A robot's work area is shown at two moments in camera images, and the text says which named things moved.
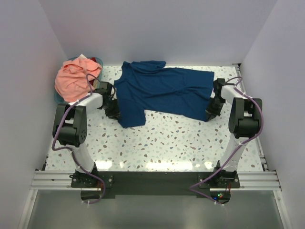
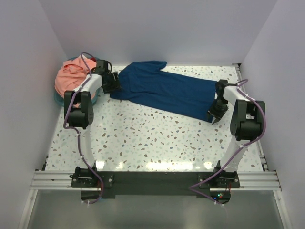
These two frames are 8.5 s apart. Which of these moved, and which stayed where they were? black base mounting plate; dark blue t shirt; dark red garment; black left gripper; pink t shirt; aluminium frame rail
Moved: black left gripper; dark blue t shirt
Stayed: black base mounting plate; pink t shirt; dark red garment; aluminium frame rail
